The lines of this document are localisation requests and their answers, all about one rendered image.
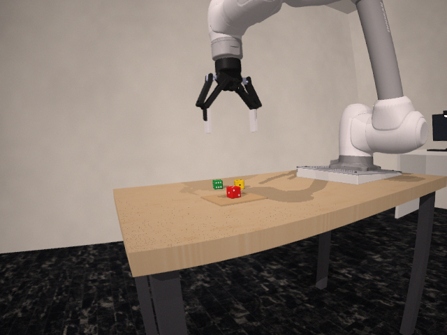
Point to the red die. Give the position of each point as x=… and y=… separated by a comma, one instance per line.
x=233, y=192

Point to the green die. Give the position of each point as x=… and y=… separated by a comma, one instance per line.
x=217, y=184

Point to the tan square mat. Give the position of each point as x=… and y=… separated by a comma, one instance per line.
x=223, y=200

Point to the yellow die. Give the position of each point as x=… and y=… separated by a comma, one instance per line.
x=239, y=182

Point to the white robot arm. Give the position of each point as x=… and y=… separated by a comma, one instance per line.
x=392, y=127

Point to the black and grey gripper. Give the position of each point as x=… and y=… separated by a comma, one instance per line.
x=228, y=77

